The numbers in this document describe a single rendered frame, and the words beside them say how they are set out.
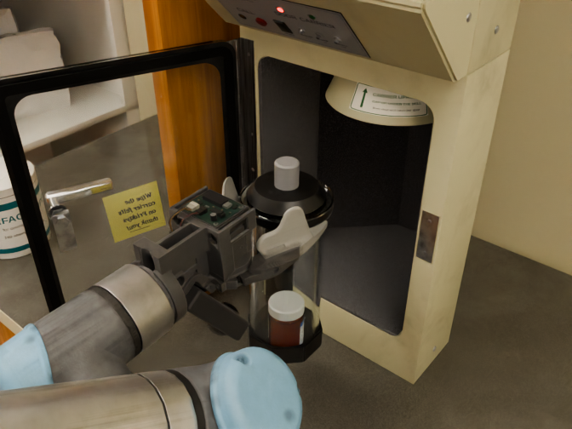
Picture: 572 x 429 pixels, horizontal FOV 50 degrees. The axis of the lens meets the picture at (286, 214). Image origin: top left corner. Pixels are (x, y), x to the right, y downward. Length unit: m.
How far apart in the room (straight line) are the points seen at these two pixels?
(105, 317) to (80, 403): 0.17
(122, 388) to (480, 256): 0.89
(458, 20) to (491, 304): 0.61
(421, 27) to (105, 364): 0.39
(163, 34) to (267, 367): 0.50
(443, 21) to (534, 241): 0.73
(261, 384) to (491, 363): 0.61
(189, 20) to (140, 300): 0.42
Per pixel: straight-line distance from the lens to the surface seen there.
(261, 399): 0.42
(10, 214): 1.19
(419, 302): 0.83
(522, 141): 1.16
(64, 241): 0.84
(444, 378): 0.96
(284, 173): 0.67
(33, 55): 1.81
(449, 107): 0.68
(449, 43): 0.60
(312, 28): 0.68
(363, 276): 0.98
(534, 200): 1.20
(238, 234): 0.60
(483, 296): 1.11
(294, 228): 0.64
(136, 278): 0.56
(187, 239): 0.57
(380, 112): 0.76
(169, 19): 0.82
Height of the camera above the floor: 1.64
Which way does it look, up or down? 34 degrees down
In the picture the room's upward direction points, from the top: straight up
